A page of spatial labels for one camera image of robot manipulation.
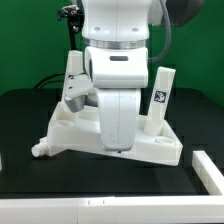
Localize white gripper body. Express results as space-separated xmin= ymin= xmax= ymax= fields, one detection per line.
xmin=97 ymin=89 xmax=141 ymax=151

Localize black cables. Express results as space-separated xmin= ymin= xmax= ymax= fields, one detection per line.
xmin=34 ymin=71 xmax=68 ymax=90

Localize white desk tabletop tray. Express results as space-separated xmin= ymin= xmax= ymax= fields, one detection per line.
xmin=46 ymin=102 xmax=183 ymax=166

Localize white L-shaped fence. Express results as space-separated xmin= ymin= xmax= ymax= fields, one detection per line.
xmin=0 ymin=151 xmax=224 ymax=224

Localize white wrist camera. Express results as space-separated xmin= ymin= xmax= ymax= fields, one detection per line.
xmin=63 ymin=73 xmax=96 ymax=113

